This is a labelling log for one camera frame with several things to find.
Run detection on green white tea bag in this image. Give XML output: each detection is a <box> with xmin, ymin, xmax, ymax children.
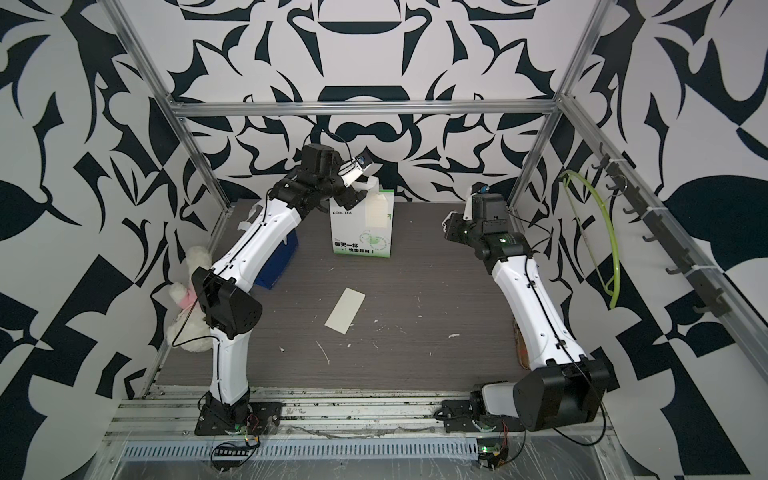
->
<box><xmin>329</xmin><ymin>177</ymin><xmax>395</xmax><ymax>258</ymax></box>

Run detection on white paper receipt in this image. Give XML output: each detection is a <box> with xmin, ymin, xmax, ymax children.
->
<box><xmin>325</xmin><ymin>288</ymin><xmax>365</xmax><ymax>335</ymax></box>

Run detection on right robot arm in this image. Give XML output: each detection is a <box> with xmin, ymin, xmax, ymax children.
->
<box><xmin>443</xmin><ymin>186</ymin><xmax>611</xmax><ymax>431</ymax></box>

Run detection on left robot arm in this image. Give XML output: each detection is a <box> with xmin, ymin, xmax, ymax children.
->
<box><xmin>192</xmin><ymin>143</ymin><xmax>373</xmax><ymax>423</ymax></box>

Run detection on blue paper bag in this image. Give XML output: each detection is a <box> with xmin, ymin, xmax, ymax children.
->
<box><xmin>254</xmin><ymin>230</ymin><xmax>299</xmax><ymax>290</ymax></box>

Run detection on plaid pouch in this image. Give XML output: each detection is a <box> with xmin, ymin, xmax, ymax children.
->
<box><xmin>513</xmin><ymin>323</ymin><xmax>530</xmax><ymax>370</ymax></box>

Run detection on white teddy bear pink shirt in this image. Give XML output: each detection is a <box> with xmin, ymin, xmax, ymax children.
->
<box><xmin>166</xmin><ymin>246</ymin><xmax>213</xmax><ymax>353</ymax></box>

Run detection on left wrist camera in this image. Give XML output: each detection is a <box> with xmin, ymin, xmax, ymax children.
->
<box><xmin>338</xmin><ymin>154</ymin><xmax>375</xmax><ymax>186</ymax></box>

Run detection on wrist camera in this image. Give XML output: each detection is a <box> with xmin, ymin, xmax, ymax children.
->
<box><xmin>338</xmin><ymin>154</ymin><xmax>375</xmax><ymax>186</ymax></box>
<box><xmin>463</xmin><ymin>182</ymin><xmax>490</xmax><ymax>220</ymax></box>

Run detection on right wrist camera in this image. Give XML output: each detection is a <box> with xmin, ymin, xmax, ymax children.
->
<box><xmin>463</xmin><ymin>182</ymin><xmax>490</xmax><ymax>220</ymax></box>

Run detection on green hose loop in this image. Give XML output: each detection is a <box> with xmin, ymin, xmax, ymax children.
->
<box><xmin>559</xmin><ymin>169</ymin><xmax>622</xmax><ymax>311</ymax></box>

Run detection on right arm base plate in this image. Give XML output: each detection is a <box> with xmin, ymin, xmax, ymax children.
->
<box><xmin>433</xmin><ymin>398</ymin><xmax>516</xmax><ymax>433</ymax></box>

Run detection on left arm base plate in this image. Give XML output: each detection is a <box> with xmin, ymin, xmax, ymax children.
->
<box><xmin>194</xmin><ymin>392</ymin><xmax>284</xmax><ymax>436</ymax></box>

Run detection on black wall hook rail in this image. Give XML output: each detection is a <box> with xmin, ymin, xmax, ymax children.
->
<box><xmin>593</xmin><ymin>143</ymin><xmax>734</xmax><ymax>318</ymax></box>

